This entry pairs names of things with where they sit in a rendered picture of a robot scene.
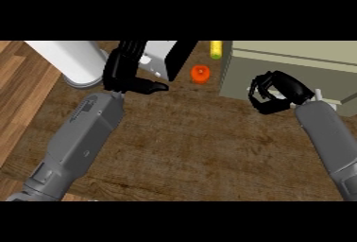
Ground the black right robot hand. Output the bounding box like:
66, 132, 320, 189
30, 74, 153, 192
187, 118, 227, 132
246, 70, 317, 115

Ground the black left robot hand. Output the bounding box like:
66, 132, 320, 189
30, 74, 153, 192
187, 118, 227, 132
101, 40, 169, 95

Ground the pale green open drawer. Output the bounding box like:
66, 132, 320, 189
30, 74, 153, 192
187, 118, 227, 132
216, 41, 357, 117

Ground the orange cup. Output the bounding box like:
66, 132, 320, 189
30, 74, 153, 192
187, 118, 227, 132
190, 64, 212, 85

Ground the white and black box appliance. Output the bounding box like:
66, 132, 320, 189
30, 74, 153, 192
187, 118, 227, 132
137, 41, 199, 82

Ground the white cylindrical appliance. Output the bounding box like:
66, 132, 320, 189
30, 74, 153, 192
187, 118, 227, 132
23, 41, 113, 89

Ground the yellow corn cob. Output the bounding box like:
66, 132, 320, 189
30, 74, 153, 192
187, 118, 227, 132
209, 41, 222, 61

